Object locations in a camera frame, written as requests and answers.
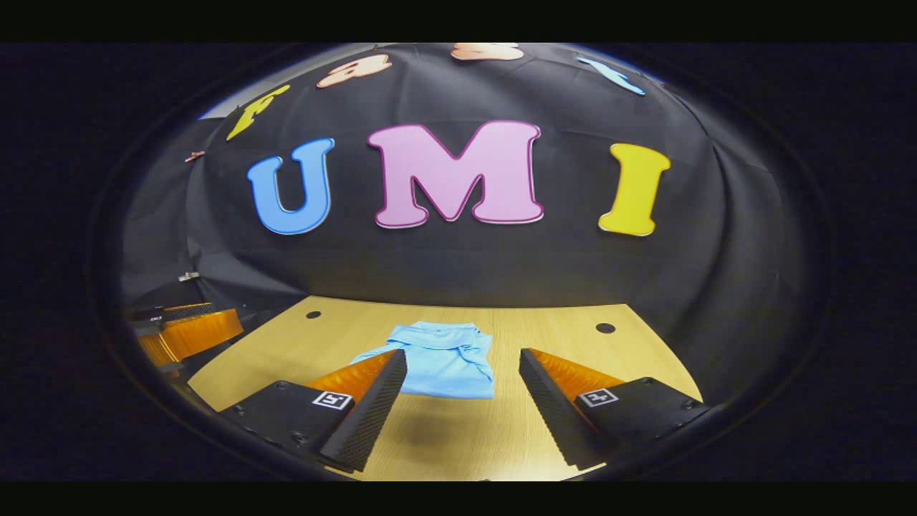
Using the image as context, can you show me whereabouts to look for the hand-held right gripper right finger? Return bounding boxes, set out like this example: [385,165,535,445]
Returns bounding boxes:
[519,348,711,470]

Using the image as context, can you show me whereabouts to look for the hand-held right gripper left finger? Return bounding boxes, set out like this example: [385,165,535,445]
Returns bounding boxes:
[219,349,408,474]

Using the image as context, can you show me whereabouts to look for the light blue T-shirt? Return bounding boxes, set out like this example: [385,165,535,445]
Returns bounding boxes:
[350,321,496,400]

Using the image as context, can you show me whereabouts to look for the black backdrop cloth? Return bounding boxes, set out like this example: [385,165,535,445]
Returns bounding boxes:
[120,43,803,402]

